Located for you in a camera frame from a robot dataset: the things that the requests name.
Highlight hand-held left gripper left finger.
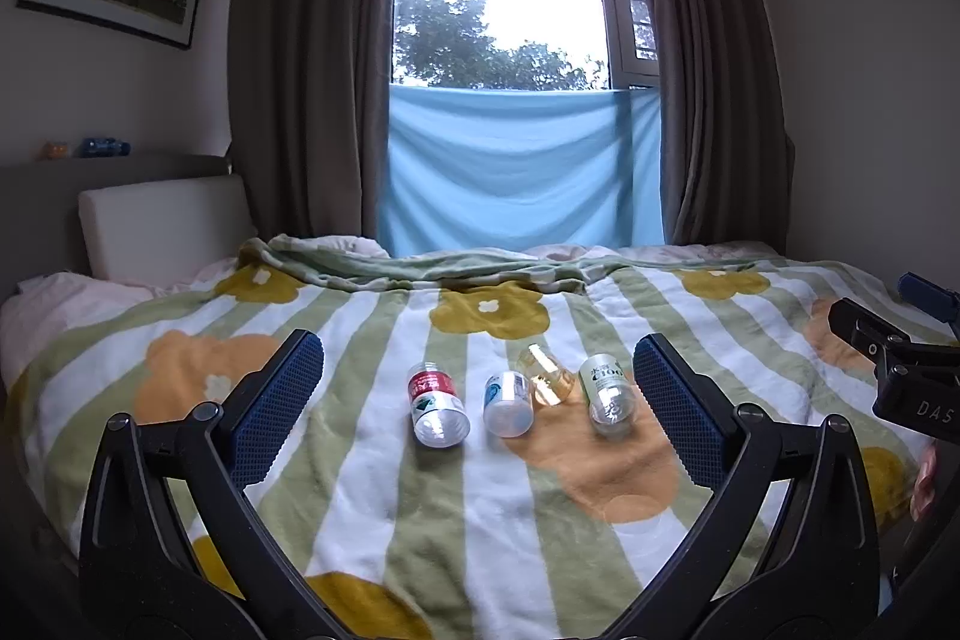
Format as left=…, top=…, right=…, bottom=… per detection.
left=79, top=329, right=350, bottom=635

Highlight white headboard cushion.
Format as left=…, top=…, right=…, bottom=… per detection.
left=78, top=173, right=257, bottom=283

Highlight clear cup with red label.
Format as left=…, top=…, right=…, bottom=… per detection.
left=407, top=362, right=472, bottom=448

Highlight pink bed sheet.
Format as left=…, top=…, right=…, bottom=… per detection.
left=0, top=256, right=242, bottom=390

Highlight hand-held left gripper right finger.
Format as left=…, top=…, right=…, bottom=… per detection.
left=613, top=334, right=880, bottom=635

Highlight light blue cloth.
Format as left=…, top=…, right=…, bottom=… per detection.
left=374, top=85, right=668, bottom=258

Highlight grey-brown curtain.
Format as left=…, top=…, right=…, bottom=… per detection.
left=227, top=0, right=400, bottom=245
left=613, top=0, right=797, bottom=249

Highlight pink patterned cloth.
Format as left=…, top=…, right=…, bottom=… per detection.
left=910, top=443, right=940, bottom=524

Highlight tree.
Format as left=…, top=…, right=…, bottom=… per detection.
left=393, top=0, right=610, bottom=92

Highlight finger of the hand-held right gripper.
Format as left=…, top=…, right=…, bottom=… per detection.
left=897, top=270, right=960, bottom=335
left=828, top=298, right=913, bottom=372

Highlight striped flower blanket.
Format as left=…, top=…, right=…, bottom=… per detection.
left=13, top=233, right=955, bottom=640

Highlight grey headboard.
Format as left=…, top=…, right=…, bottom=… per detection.
left=0, top=151, right=235, bottom=300

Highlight clear amber cup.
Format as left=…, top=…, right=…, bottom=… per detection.
left=519, top=343, right=579, bottom=408

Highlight clear cup with blue label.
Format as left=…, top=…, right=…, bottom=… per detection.
left=482, top=371, right=536, bottom=439

